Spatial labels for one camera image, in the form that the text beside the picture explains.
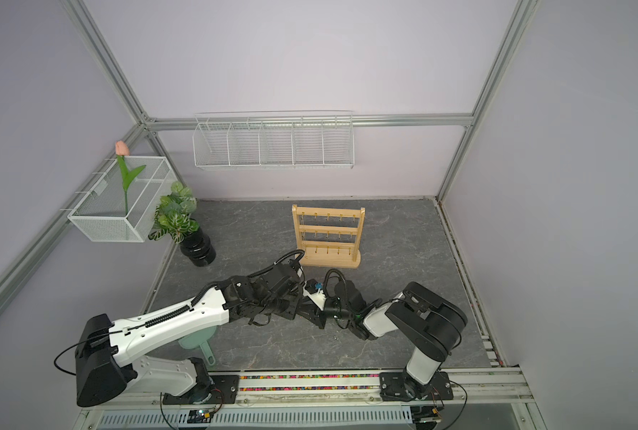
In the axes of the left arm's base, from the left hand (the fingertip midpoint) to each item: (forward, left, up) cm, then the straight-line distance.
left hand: (296, 305), depth 76 cm
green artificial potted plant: (+25, +35, +14) cm, 46 cm away
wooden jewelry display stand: (+35, -12, -16) cm, 40 cm away
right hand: (+3, +1, -6) cm, 7 cm away
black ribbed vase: (+26, +36, -4) cm, 45 cm away
